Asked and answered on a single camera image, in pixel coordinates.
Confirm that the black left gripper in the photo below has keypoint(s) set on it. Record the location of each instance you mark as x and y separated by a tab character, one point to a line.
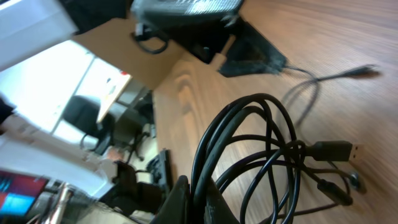
201	28

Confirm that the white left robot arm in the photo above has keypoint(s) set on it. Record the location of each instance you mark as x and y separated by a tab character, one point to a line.
29	27

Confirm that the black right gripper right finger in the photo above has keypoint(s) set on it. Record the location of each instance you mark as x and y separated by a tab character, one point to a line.
216	208

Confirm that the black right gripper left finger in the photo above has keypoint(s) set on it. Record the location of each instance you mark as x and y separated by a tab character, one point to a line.
175	209

